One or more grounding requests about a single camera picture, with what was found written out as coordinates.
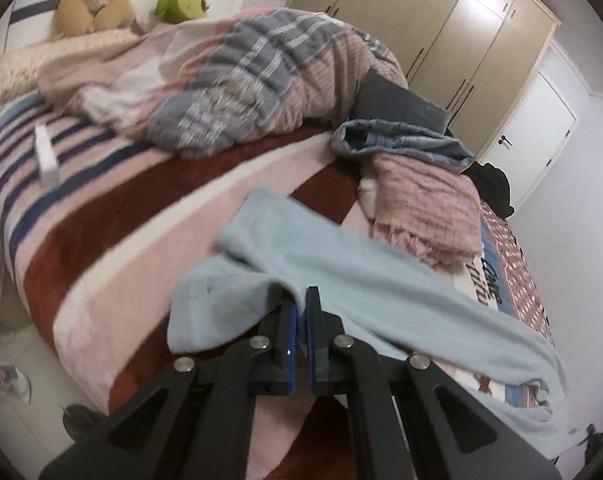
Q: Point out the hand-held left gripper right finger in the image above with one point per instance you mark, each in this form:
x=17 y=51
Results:
x=312 y=335

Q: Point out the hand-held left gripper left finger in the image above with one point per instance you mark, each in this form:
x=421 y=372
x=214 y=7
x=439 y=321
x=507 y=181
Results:
x=290 y=332

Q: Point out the light blue pants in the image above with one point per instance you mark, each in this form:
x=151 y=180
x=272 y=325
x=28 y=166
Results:
x=361 y=285

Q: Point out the striped fleece blanket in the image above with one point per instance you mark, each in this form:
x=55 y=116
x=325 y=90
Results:
x=131 y=230

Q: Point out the red dotted bed sheet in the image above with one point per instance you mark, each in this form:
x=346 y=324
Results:
x=516 y=270

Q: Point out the black shoe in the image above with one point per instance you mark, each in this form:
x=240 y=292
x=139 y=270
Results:
x=79 y=419

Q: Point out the black clothing pile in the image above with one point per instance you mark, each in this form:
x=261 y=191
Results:
x=491 y=185

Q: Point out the dark grey pillow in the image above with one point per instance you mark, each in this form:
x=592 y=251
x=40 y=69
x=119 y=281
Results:
x=399 y=100

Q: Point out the pink and grey plaid quilt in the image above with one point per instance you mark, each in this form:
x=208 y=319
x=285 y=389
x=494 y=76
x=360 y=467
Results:
x=261 y=80

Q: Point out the white door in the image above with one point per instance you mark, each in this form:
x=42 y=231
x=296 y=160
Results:
x=531 y=145

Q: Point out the white rectangular box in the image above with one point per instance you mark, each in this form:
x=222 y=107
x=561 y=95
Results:
x=45 y=152

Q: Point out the beige wooden wardrobe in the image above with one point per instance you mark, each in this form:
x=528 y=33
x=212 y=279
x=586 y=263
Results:
x=446 y=35

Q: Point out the green plush toy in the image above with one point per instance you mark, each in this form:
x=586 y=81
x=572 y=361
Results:
x=181 y=3

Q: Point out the floral pink pillow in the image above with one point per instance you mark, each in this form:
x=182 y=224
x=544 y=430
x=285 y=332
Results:
x=16 y=72

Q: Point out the brown plush dog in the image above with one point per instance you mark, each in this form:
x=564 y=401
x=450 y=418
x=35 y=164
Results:
x=92 y=6

